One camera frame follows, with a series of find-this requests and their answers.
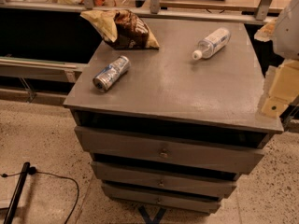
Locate long metal shelf rail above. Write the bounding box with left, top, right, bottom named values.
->
left=0, top=0, right=299, bottom=26

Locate black floor cable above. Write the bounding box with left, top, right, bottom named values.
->
left=0, top=166, right=80, bottom=224

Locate clear plastic water bottle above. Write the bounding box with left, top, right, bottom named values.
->
left=192, top=27, right=231, bottom=61

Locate silver blue drink can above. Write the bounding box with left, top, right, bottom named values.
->
left=93, top=56, right=131, bottom=91

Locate middle grey drawer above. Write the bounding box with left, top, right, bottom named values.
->
left=91, top=161, right=236, bottom=198

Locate brown and yellow chip bag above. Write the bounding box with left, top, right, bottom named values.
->
left=80, top=9, right=160, bottom=49

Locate top grey drawer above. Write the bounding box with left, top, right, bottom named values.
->
left=75, top=126, right=264, bottom=174

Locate black pole on floor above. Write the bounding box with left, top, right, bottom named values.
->
left=4, top=162, right=30, bottom=224

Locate grey drawer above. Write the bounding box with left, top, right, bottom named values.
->
left=91, top=161, right=236, bottom=198
left=102, top=183, right=221, bottom=214
left=75, top=126, right=264, bottom=174

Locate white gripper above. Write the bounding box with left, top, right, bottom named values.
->
left=254, top=0, right=299, bottom=119

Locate grey drawer cabinet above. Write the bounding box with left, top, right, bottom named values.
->
left=64, top=19, right=283, bottom=203

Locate bottom grey drawer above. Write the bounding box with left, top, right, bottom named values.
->
left=102, top=183, right=221, bottom=214

